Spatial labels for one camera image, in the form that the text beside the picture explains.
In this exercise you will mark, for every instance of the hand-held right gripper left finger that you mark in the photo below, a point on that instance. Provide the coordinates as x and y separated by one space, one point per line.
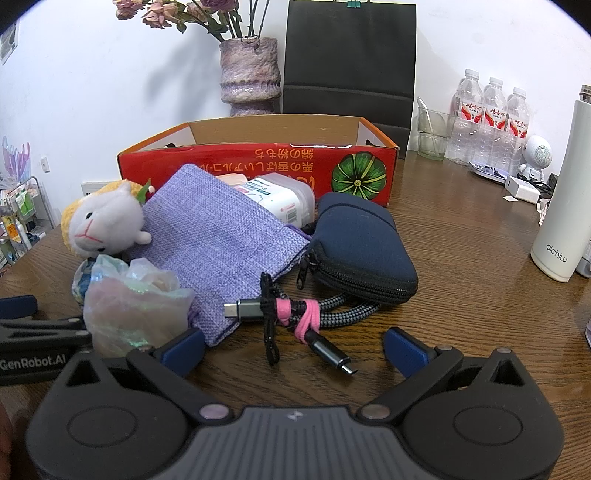
182 353

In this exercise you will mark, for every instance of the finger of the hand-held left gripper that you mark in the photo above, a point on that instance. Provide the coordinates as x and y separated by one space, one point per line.
18 306

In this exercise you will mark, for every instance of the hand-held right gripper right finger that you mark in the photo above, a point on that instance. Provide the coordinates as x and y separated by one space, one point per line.
406 350

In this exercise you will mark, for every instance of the purple fabric pouch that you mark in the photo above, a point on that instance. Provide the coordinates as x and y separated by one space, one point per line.
217 240

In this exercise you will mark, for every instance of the navy zip pouch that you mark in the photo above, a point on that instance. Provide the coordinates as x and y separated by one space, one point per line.
364 240

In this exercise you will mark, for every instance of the white yellow plush hamster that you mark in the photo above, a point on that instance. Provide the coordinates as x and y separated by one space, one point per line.
106 217

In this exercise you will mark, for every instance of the red cardboard box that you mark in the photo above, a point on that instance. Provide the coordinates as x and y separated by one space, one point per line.
207 159

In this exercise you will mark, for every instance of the wooden desktop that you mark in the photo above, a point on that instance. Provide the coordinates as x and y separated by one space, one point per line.
461 263

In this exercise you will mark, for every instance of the iridescent plastic bag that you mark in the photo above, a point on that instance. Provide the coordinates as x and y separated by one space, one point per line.
134 309

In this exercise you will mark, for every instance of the blue patterned ball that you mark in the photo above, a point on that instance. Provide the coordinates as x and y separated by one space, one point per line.
81 281

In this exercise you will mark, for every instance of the translucent pastel plastic pieces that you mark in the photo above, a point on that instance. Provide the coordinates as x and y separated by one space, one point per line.
16 157

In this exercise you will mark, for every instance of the beige small box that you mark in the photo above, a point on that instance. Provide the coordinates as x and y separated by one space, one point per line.
231 180

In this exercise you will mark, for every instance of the white plastic box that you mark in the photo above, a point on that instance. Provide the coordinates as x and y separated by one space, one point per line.
277 198

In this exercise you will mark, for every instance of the white flat gadget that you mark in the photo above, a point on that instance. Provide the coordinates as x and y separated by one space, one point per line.
487 171

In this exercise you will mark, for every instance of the white charger block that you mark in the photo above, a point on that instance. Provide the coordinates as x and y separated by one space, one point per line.
521 188

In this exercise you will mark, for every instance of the grey bottle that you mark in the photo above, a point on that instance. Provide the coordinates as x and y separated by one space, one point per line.
585 261

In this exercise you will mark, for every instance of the clear glass cup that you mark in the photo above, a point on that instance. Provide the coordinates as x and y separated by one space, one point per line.
434 138

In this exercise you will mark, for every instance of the white thermos bottle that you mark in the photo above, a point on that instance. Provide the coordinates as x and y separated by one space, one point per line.
563 184

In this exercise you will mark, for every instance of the white robot toy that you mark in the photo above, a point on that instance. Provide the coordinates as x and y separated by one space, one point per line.
538 152

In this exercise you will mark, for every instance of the clear water bottle red label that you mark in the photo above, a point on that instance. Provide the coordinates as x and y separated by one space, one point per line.
467 120
494 129

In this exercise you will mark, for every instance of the clear plastic packet red dots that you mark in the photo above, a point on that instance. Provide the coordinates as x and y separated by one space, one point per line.
516 138

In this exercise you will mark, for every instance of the purple ceramic vase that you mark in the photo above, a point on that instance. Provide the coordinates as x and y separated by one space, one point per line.
249 74

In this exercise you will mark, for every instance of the black paper bag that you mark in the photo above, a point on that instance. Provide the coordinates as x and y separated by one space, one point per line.
346 60

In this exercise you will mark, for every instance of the dried flowers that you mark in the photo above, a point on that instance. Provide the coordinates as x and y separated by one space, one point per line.
157 14

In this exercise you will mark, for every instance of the green binder clip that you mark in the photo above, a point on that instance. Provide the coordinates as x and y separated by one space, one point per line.
353 4

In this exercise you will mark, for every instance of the white wall socket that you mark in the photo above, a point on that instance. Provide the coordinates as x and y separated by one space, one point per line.
93 188

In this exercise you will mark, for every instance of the white wall switch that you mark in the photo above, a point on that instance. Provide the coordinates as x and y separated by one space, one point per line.
45 164

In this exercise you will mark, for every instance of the wall picture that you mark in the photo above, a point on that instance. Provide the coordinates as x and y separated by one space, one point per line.
7 48

